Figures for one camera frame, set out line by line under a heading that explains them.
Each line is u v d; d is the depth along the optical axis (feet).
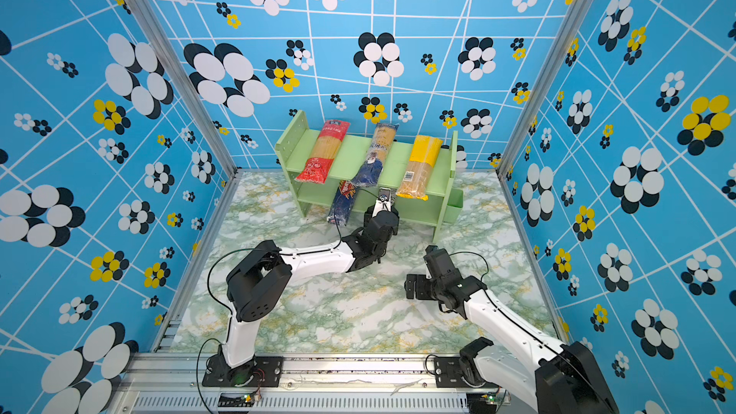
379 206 2.48
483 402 2.28
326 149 2.77
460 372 2.38
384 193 2.46
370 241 2.23
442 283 2.11
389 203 2.51
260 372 2.37
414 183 2.47
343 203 2.91
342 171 2.77
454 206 3.12
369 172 2.54
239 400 2.33
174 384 2.38
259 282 1.71
